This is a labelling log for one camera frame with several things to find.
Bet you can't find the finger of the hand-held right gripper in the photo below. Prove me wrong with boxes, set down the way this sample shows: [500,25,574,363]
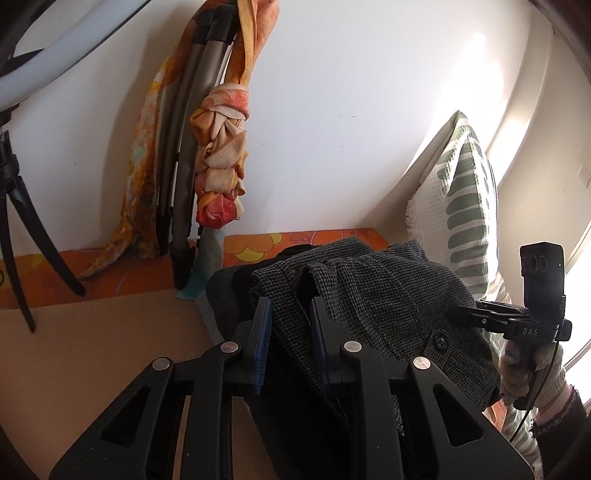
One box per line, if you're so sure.
[455,305,513,334]
[475,299,529,320]

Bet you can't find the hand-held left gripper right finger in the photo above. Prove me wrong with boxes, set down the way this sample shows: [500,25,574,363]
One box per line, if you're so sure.
[309,296,536,480]

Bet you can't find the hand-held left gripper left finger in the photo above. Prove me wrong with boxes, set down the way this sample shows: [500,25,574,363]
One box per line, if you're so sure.
[48,296,273,480]

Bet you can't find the grey tweed shorts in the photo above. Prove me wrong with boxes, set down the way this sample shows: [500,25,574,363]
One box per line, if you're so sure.
[249,236,502,480]

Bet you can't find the person's right forearm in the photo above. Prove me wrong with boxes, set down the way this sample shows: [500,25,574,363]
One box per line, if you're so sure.
[529,344,591,480]

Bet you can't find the folded black pants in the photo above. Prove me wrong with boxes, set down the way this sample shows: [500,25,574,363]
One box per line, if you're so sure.
[205,247,324,342]

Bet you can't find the person's right hand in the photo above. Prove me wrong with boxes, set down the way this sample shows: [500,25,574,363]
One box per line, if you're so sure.
[498,340,539,408]

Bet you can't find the orange floral bedsheet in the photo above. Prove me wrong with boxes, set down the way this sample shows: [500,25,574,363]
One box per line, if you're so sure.
[0,227,391,310]

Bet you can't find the white green patterned pillow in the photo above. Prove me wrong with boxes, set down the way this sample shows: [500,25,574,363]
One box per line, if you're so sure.
[406,110,546,462]

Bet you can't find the teal cloth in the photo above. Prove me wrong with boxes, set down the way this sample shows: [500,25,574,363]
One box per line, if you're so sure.
[175,226,227,302]

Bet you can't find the beige blanket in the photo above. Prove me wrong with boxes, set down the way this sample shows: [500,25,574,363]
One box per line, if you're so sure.
[0,288,259,480]

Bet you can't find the folded grey tripod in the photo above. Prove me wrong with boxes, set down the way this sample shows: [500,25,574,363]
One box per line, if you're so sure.
[154,0,241,291]

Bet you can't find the orange floral scarf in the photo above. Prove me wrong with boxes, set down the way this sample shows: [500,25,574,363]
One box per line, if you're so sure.
[78,0,281,280]

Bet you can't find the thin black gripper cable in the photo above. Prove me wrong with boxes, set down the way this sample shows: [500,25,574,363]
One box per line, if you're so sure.
[510,342,557,444]

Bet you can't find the black ring light tripod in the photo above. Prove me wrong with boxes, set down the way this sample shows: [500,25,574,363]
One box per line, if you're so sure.
[0,108,87,334]

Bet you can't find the white ring light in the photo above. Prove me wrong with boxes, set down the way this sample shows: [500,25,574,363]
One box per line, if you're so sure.
[0,0,153,112]

